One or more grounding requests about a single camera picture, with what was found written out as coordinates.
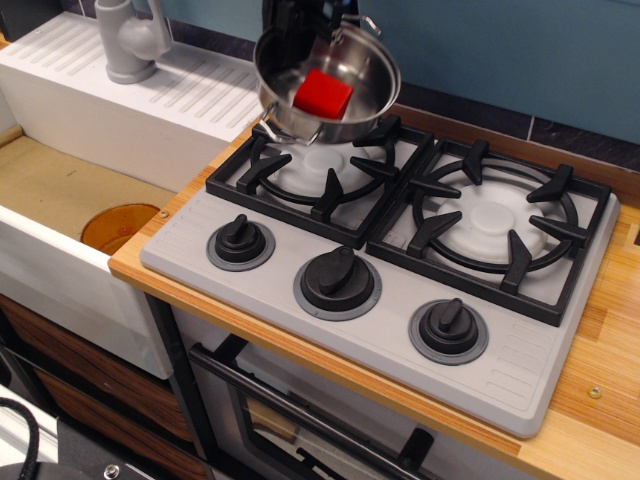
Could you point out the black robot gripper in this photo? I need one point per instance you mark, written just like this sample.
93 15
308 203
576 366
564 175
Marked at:
294 26

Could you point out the red cube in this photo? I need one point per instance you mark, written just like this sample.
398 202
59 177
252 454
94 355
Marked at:
323 95

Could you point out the stainless steel pan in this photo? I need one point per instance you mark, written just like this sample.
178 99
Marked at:
352 56

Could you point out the black left stove knob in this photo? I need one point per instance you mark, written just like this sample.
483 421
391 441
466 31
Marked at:
240 245

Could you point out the black stove knob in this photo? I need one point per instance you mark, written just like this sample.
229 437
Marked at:
337 286
448 332
240 245

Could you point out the black middle stove knob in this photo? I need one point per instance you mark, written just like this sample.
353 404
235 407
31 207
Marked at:
337 286

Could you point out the black right stove knob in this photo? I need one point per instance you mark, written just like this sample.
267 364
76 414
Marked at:
448 332

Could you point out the grey toy stove top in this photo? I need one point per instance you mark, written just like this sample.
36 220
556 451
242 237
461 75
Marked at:
509 386

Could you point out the grey toy faucet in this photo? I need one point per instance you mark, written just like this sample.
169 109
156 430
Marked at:
131 45

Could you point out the black left burner grate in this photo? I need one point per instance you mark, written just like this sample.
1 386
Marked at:
336 191

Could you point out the black burner grate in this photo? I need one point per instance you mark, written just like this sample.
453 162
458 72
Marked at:
510 232
336 191

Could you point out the white toy sink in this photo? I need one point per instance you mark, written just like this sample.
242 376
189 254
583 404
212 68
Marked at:
74 144

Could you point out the black right burner grate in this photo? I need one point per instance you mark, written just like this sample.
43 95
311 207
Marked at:
510 232

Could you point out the wooden drawer fronts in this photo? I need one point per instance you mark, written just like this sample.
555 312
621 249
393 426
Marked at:
120 403

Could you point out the oven door with handle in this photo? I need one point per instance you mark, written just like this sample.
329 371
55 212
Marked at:
302 426

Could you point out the black braided cable foreground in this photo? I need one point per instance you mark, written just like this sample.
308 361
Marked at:
29 467

